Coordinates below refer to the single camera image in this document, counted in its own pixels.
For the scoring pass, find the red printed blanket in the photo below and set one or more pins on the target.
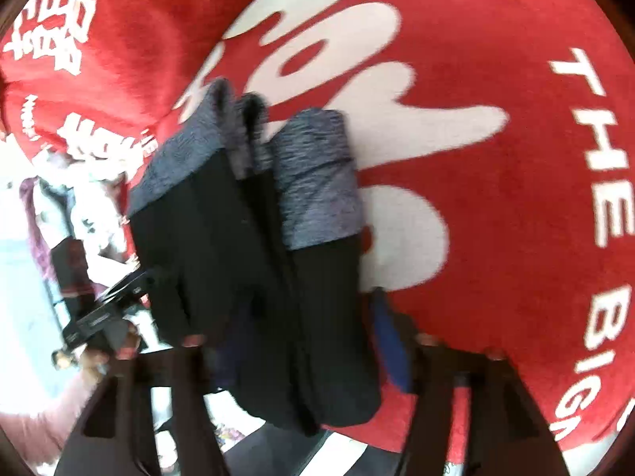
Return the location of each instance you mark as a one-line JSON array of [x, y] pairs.
[[496, 183]]

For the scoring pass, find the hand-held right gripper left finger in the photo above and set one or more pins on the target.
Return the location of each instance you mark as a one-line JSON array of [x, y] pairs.
[[163, 406]]

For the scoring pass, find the pink cloth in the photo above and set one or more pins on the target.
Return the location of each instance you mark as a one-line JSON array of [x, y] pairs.
[[37, 238]]

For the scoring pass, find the white patterned cloth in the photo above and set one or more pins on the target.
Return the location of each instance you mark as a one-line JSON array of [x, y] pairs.
[[96, 213]]

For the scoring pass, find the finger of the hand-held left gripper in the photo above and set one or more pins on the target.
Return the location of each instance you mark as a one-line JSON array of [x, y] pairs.
[[130, 285]]

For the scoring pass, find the black pants with grey waistband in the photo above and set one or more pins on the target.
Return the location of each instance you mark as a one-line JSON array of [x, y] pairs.
[[322, 307]]

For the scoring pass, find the person's left forearm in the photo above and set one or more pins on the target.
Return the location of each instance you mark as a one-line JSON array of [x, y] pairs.
[[39, 421]]

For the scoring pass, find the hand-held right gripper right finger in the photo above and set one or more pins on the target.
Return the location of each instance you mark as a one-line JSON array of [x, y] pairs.
[[392, 347]]

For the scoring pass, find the person's left hand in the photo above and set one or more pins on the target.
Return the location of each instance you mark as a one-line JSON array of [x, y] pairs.
[[94, 362]]

